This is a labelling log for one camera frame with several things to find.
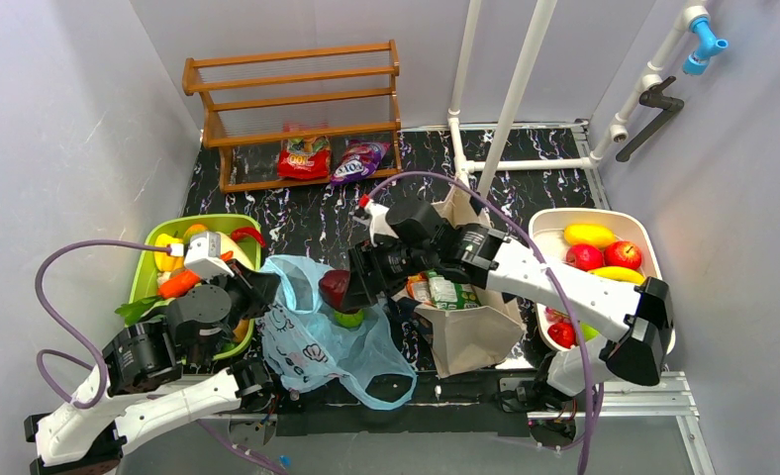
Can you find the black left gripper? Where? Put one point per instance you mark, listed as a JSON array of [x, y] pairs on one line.
[[254, 288]]

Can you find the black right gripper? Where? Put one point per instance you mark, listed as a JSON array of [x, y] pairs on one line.
[[361, 280]]

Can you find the dark red apple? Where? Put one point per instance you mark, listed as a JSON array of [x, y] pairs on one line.
[[333, 287]]

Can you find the green custard apple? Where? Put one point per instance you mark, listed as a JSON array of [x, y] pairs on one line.
[[349, 320]]

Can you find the orange snack bag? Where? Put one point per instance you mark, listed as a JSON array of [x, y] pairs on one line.
[[418, 288]]

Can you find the light blue plastic bag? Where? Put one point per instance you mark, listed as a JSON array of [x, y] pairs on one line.
[[307, 348]]

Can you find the green Fox's candy bag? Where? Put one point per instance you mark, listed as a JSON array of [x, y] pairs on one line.
[[448, 295]]

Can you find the beige canvas tote bag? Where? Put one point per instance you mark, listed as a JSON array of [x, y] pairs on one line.
[[465, 340]]

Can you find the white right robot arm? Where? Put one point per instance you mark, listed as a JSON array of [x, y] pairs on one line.
[[632, 320]]

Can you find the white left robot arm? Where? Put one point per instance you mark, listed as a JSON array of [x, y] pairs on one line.
[[128, 402]]

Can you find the purple Fox's candy bag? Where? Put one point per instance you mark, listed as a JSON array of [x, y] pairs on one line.
[[360, 160]]

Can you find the red snack bag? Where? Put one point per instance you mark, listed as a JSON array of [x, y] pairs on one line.
[[304, 158]]

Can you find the white radish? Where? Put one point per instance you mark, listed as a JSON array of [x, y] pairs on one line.
[[242, 252]]

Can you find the red chili pepper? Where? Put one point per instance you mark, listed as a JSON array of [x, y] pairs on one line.
[[245, 233]]

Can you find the orange carrot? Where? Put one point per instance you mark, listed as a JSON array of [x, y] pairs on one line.
[[180, 283]]

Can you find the green orange mango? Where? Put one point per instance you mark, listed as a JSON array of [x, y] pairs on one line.
[[194, 230]]

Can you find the yellow bell pepper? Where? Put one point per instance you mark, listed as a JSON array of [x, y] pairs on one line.
[[171, 257]]

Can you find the green lettuce leaf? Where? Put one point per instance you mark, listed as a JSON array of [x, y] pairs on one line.
[[140, 310]]

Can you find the wooden shelf rack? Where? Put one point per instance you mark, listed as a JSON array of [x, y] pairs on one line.
[[269, 98]]

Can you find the purple grapes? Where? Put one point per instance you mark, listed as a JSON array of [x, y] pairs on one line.
[[554, 317]]

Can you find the yellow mango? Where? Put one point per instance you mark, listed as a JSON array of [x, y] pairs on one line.
[[594, 235]]

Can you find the yellow banana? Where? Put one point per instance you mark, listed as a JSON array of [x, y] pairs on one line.
[[620, 274]]

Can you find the red peach apple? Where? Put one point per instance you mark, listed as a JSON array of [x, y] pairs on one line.
[[623, 253]]

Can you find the blue pipe valve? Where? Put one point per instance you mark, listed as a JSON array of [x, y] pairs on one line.
[[709, 45]]

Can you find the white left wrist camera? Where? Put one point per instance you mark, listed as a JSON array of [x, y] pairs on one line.
[[206, 255]]

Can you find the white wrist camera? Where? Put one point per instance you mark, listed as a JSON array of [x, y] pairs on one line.
[[373, 215], [206, 255]]

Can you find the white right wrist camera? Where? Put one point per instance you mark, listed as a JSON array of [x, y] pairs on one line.
[[373, 215]]

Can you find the white pvc pipe frame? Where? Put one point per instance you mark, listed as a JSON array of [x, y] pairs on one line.
[[645, 112]]

